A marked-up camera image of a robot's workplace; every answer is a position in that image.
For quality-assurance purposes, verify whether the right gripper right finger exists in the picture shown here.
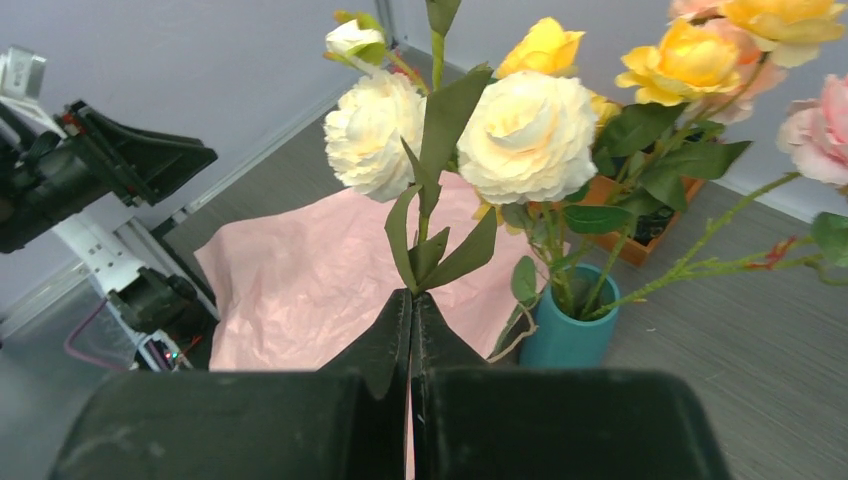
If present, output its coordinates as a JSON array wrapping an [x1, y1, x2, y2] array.
[[410, 294, 731, 479]]

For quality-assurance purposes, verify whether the pink wrapping paper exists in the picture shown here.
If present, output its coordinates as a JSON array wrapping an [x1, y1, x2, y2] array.
[[195, 174, 531, 371]]

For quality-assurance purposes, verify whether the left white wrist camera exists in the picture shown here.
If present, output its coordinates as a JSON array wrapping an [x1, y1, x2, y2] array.
[[1, 45, 68, 140]]

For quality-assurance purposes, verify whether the orange compartment tray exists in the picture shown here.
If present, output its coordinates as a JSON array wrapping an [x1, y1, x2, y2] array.
[[576, 173, 706, 269]]

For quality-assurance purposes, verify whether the white rose stem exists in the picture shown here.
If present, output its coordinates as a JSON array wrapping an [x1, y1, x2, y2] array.
[[323, 0, 601, 359]]

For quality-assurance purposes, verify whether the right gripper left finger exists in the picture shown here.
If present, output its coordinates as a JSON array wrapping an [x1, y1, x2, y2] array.
[[49, 290, 412, 479]]

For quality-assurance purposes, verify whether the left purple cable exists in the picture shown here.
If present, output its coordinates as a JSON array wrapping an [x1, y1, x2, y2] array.
[[63, 298, 134, 372]]

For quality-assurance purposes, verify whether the yellow pink flower bunch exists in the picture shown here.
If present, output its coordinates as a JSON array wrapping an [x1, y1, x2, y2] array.
[[471, 0, 848, 319]]

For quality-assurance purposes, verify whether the teal vase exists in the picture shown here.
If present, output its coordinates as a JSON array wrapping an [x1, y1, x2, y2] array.
[[519, 287, 619, 368]]

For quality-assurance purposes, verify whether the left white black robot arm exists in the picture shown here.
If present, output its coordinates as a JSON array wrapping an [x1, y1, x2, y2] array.
[[1, 97, 217, 372]]

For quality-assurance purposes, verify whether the pink rose stem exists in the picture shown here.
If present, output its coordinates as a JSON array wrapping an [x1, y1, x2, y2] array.
[[582, 72, 848, 323]]

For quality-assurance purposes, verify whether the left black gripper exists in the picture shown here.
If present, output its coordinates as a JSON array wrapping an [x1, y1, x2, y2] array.
[[56, 100, 218, 206]]

